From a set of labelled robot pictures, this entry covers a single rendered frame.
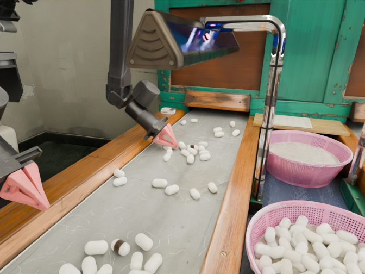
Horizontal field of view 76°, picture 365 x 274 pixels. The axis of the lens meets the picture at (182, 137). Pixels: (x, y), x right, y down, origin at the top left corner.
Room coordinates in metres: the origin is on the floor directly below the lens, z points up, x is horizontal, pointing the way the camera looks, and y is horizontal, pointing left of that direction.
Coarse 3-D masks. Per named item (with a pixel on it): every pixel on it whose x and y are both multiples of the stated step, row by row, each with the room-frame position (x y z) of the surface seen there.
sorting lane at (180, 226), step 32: (192, 128) 0.91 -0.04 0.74; (224, 128) 0.91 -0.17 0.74; (160, 160) 0.63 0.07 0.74; (224, 160) 0.63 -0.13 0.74; (96, 192) 0.47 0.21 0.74; (128, 192) 0.47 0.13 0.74; (160, 192) 0.47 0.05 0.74; (224, 192) 0.47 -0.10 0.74; (64, 224) 0.36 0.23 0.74; (96, 224) 0.36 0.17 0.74; (128, 224) 0.36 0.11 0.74; (160, 224) 0.36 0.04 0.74; (192, 224) 0.36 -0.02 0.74; (32, 256) 0.29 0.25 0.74; (64, 256) 0.29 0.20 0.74; (96, 256) 0.29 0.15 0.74; (128, 256) 0.29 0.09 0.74; (192, 256) 0.29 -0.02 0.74
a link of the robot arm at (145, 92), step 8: (144, 80) 0.73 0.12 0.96; (136, 88) 0.72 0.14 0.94; (144, 88) 0.70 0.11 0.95; (152, 88) 0.71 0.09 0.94; (112, 96) 0.71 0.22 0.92; (120, 96) 0.71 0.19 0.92; (128, 96) 0.72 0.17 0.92; (136, 96) 0.71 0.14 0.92; (144, 96) 0.70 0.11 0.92; (152, 96) 0.70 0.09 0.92; (120, 104) 0.71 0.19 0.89; (144, 104) 0.70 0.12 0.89
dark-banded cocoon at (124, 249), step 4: (116, 240) 0.30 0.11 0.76; (112, 244) 0.30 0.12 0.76; (124, 244) 0.29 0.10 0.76; (128, 244) 0.30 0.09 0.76; (112, 248) 0.29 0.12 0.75; (120, 248) 0.29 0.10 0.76; (124, 248) 0.29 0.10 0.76; (128, 248) 0.29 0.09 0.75; (120, 252) 0.28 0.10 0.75; (124, 252) 0.28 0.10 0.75; (128, 252) 0.29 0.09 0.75
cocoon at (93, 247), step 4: (100, 240) 0.30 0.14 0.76; (88, 244) 0.29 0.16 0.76; (92, 244) 0.29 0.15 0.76; (96, 244) 0.29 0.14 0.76; (100, 244) 0.29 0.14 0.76; (104, 244) 0.29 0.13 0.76; (88, 248) 0.29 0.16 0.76; (92, 248) 0.29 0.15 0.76; (96, 248) 0.29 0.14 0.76; (100, 248) 0.29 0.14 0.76; (104, 248) 0.29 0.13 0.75; (88, 252) 0.28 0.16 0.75; (92, 252) 0.28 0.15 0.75; (96, 252) 0.28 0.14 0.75; (100, 252) 0.28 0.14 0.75; (104, 252) 0.29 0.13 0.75
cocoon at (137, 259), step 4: (136, 252) 0.28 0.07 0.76; (140, 252) 0.28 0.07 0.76; (132, 256) 0.27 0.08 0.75; (136, 256) 0.27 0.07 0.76; (140, 256) 0.27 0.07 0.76; (132, 260) 0.27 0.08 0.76; (136, 260) 0.26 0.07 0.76; (140, 260) 0.27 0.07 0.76; (132, 264) 0.26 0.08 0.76; (136, 264) 0.26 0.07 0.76; (140, 264) 0.26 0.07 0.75; (132, 268) 0.25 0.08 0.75; (136, 268) 0.25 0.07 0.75; (140, 268) 0.26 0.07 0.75
